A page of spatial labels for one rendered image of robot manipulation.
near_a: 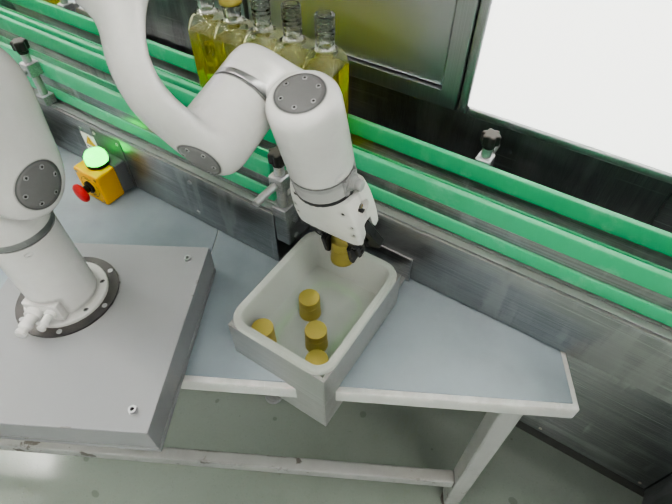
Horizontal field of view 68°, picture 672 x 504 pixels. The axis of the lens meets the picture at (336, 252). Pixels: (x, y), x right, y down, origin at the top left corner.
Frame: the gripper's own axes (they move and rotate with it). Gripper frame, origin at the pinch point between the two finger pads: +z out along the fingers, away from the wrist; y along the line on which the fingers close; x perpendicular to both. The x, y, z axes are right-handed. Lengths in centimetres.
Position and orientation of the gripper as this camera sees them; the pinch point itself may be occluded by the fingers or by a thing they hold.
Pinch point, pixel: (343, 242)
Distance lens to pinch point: 70.2
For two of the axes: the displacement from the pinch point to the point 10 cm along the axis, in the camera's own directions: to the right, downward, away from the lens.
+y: -8.4, -4.0, 3.6
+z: 1.5, 4.6, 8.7
